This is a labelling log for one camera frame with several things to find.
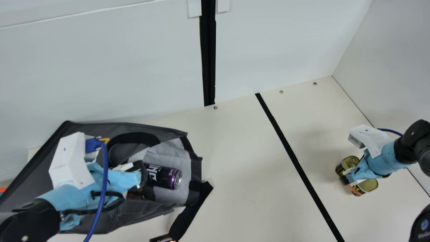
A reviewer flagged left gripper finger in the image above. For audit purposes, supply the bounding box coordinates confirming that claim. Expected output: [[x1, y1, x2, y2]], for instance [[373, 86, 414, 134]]
[[113, 160, 149, 193]]

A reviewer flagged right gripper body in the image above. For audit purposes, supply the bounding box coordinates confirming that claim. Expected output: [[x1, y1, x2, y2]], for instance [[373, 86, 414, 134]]
[[351, 141, 410, 184]]

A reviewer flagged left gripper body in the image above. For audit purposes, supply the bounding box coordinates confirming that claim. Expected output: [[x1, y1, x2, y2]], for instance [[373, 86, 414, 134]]
[[37, 163, 142, 232]]

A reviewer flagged rectangular tin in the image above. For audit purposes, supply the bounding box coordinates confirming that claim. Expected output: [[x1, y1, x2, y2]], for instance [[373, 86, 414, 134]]
[[335, 155, 379, 197]]

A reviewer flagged dark coffee bottle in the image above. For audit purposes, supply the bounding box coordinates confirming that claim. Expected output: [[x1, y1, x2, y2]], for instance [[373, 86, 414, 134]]
[[126, 189, 148, 202]]

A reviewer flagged purple can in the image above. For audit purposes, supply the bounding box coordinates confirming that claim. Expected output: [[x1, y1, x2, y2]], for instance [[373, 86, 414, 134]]
[[144, 164, 183, 190]]

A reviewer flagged dark grey bag with straps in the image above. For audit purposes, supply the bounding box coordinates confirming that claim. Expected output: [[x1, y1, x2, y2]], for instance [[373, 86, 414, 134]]
[[0, 120, 214, 242]]

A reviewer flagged black strip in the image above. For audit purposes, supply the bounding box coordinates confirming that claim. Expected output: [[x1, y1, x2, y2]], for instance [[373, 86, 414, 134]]
[[255, 93, 345, 242]]

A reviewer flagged blue cable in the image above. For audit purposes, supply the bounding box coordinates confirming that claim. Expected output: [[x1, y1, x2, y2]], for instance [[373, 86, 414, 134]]
[[82, 136, 110, 242], [377, 128, 403, 137]]

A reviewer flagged black cable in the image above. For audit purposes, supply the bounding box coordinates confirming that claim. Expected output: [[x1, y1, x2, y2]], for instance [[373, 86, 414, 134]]
[[60, 191, 125, 215]]

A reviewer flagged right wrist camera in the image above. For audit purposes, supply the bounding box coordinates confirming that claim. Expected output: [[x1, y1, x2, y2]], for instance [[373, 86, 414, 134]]
[[348, 124, 393, 158]]

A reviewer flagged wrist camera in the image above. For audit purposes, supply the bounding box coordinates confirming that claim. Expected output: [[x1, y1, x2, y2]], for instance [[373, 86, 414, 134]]
[[348, 124, 393, 158], [49, 132, 99, 189]]

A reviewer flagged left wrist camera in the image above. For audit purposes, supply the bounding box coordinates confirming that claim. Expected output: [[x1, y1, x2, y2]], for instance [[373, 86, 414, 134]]
[[49, 132, 99, 189]]

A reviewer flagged black post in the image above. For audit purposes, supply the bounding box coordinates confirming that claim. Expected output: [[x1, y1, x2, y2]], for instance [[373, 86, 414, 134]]
[[200, 0, 216, 107]]

